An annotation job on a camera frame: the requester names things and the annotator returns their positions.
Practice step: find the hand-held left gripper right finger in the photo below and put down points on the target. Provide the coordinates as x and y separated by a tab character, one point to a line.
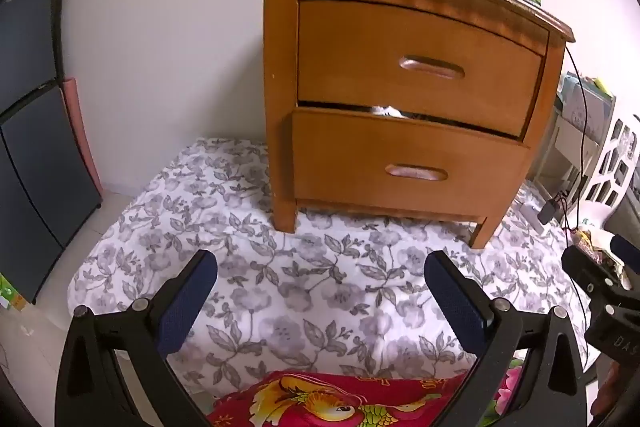
457	302

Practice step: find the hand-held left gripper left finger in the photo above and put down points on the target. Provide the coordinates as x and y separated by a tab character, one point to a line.
185	302

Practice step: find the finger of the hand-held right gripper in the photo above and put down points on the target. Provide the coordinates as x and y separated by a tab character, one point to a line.
627	249
592	269

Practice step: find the wooden nightstand drawer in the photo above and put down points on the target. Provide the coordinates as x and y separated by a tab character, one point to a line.
360	52
350	157

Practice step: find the person's right hand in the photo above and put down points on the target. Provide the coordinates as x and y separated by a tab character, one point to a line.
607	389

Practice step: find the pile of colourful trinkets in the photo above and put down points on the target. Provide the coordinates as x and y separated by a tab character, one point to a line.
592	242

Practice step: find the grey sofa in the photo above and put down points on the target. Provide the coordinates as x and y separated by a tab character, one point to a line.
625	212

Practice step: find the black charger adapter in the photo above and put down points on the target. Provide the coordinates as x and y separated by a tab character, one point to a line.
550	211

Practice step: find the white power strip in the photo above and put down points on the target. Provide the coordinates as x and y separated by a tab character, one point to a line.
531	214

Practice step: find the white cutout storage rack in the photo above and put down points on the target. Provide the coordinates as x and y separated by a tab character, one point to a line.
612	167

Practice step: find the grey floral bedsheet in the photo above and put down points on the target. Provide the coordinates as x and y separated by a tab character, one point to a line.
225	227

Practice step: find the red floral blanket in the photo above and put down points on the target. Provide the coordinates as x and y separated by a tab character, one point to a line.
310	399

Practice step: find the yellow object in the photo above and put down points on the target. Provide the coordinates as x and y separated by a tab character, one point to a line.
600	84

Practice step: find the green carton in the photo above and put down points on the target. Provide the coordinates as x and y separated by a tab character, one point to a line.
11	294

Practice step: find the dark blue cabinet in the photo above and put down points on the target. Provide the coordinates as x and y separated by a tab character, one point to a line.
35	167

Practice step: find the wooden nightstand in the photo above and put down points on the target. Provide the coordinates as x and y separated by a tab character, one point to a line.
282	107

